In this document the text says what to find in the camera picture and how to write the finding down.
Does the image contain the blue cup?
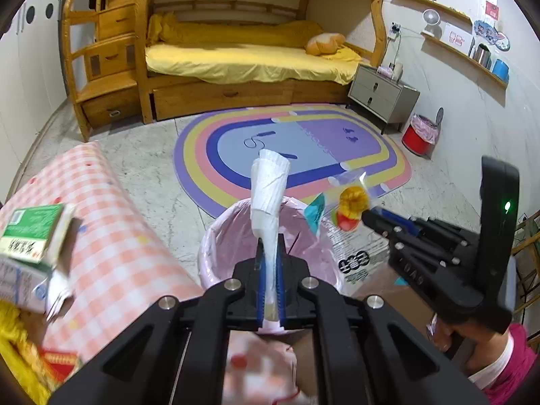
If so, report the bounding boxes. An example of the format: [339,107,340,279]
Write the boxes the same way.
[491,59,509,84]

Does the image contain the clear snack bag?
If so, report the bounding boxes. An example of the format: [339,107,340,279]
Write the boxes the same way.
[304,168,388,292]

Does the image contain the lower wooden wall shelf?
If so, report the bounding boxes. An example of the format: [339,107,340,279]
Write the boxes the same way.
[420,31,508,90]

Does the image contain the orange plush toy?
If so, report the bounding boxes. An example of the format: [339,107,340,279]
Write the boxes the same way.
[305,33,345,56]

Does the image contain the upper wooden wall shelf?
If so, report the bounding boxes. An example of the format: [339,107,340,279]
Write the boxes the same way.
[411,0,472,25]

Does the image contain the wooden wall shelf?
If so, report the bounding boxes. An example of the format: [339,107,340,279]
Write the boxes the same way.
[420,31,508,90]
[411,0,472,25]

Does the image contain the wooden bunk bed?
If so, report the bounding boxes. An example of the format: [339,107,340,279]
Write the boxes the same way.
[136,0,392,126]

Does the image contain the red snack wrapper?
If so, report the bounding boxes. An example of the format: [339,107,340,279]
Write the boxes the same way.
[38,348,82,386]

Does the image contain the grey nightstand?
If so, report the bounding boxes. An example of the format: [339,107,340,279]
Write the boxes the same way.
[348,65,420,129]

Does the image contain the small white fan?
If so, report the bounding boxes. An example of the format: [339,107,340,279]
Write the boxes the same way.
[422,8,442,39]

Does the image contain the white grey wardrobe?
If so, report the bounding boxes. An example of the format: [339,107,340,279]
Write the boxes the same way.
[1,0,67,201]

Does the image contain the pink checkered tablecloth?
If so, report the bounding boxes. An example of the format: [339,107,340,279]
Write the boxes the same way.
[1,143,202,361]

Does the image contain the person's right hand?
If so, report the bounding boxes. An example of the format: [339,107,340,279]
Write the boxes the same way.
[428,315,514,377]

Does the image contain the brown cardboard sheet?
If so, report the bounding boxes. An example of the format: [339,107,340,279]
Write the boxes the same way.
[350,263,434,338]

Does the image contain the rainbow oval rug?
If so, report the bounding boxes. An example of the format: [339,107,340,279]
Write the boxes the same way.
[173,103,412,218]

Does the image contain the yellow foam fruit net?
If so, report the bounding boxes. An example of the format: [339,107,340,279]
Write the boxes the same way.
[0,301,52,405]

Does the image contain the wooden stair drawers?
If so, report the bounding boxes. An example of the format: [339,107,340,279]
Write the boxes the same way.
[61,0,141,142]

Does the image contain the steel pot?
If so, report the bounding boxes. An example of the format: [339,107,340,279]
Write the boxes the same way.
[472,43,491,70]

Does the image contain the white milk carton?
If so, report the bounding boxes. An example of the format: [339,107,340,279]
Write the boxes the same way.
[0,255,73,320]

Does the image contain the yellow bed sheet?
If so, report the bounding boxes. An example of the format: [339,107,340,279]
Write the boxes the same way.
[145,43,362,85]

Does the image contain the green medicine box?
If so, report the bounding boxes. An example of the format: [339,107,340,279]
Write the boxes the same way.
[1,204,76,269]

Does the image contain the pink-lined trash bin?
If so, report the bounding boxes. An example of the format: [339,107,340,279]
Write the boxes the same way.
[198,196,343,291]

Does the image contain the red trash bin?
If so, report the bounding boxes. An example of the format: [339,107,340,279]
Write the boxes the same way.
[402,114,439,156]

